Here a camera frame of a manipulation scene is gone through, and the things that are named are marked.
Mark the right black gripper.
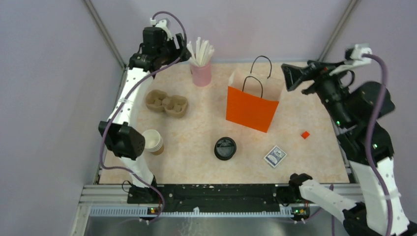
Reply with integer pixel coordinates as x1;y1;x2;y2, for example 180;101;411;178
280;59;350;127

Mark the small red cube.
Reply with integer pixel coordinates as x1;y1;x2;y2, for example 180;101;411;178
301;131;310;139

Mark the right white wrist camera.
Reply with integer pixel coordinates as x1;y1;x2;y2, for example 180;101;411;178
329;43;372;76

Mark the brown pulp cup carrier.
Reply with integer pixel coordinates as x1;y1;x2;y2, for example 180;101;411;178
145;89;189;118

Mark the stack of brown paper cups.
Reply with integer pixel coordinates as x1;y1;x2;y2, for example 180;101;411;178
142;129;164;155

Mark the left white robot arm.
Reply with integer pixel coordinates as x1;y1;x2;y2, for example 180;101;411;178
98;20;189;203

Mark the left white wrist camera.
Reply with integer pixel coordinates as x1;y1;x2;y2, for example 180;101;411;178
149;18;173;41

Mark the pink straw holder cup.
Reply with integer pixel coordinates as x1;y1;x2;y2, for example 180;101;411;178
190;62;211;87

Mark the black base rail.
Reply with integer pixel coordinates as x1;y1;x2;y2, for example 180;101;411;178
127;184;307;213

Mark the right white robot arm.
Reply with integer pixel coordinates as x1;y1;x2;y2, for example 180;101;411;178
281;60;417;236

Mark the blue playing card box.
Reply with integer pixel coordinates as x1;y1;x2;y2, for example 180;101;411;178
264;146;287;168

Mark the stack of black cup lids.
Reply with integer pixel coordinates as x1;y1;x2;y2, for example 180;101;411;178
214;137;237;161

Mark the orange paper bag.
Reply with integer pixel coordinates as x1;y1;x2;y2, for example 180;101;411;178
226;55;285;133

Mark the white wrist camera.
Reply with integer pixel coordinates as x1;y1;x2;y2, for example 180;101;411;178
329;43;372;76
149;18;173;41

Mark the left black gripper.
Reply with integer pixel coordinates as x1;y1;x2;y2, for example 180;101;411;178
157;33;192;66

